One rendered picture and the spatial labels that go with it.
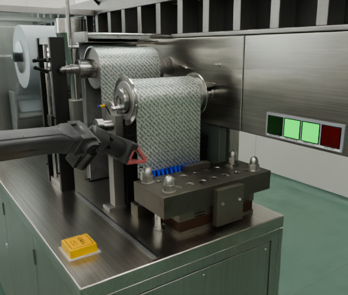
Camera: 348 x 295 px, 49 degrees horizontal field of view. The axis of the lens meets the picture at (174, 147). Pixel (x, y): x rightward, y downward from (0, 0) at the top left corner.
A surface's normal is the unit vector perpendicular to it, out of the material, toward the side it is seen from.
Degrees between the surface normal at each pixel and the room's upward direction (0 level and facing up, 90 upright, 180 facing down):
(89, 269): 0
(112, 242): 0
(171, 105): 90
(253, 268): 90
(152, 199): 90
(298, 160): 90
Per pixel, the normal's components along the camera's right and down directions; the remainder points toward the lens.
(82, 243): 0.00, -0.97
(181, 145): 0.57, 0.21
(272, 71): -0.83, 0.14
